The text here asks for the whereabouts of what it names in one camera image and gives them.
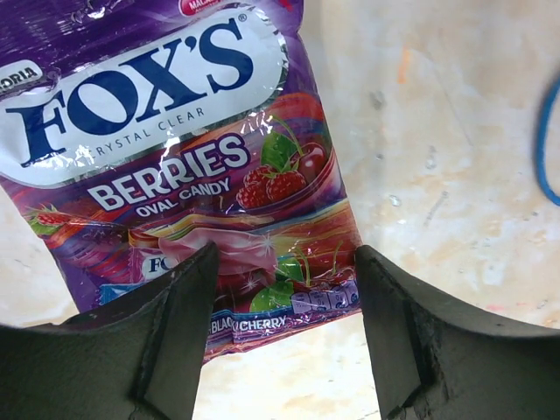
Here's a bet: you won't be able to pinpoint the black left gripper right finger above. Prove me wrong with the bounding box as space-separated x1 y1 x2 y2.
356 246 559 419

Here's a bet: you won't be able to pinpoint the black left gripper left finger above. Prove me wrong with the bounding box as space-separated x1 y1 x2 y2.
1 243 219 419

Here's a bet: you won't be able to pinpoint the blue checkered paper bag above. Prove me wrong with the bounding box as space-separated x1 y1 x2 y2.
535 72 560 200

